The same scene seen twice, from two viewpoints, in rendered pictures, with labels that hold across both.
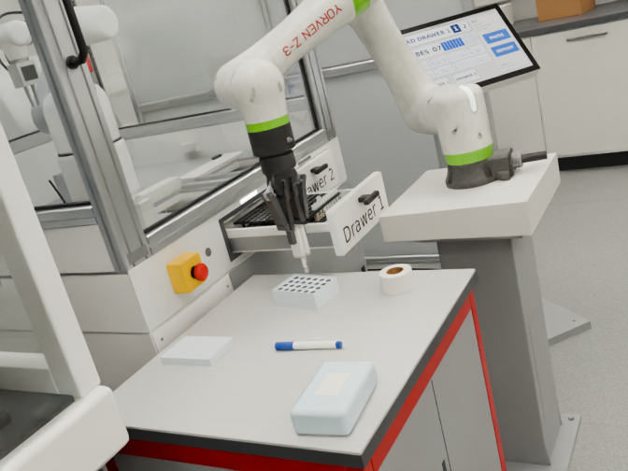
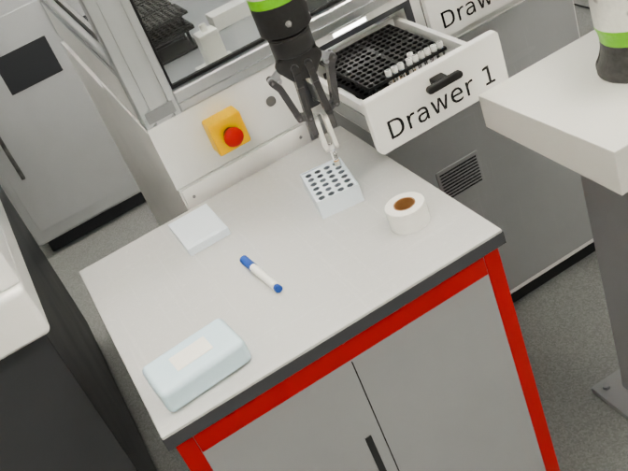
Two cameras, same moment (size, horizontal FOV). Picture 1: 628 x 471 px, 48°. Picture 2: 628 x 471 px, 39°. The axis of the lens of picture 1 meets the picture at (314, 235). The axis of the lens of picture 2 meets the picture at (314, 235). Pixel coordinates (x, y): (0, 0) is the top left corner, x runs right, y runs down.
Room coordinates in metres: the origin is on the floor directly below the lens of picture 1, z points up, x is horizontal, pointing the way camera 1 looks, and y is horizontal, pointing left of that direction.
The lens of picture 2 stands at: (0.36, -0.91, 1.62)
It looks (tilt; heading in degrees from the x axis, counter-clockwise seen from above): 32 degrees down; 44
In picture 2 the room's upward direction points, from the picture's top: 23 degrees counter-clockwise
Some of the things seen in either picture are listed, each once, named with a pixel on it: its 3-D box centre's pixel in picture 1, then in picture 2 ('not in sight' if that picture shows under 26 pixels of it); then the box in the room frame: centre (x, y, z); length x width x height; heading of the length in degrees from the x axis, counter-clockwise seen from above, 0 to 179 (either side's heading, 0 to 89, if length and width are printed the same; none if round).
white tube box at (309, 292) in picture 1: (306, 291); (331, 187); (1.45, 0.05, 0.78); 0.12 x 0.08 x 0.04; 47
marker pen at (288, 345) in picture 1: (307, 345); (260, 273); (1.21, 0.06, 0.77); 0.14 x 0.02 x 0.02; 63
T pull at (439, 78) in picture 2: (366, 198); (440, 80); (1.61, -0.14, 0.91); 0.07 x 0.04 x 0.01; 148
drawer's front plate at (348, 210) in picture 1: (360, 211); (436, 92); (1.62, -0.12, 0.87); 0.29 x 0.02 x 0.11; 148
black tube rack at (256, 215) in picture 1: (290, 218); (384, 68); (1.73, 0.05, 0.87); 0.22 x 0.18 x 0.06; 58
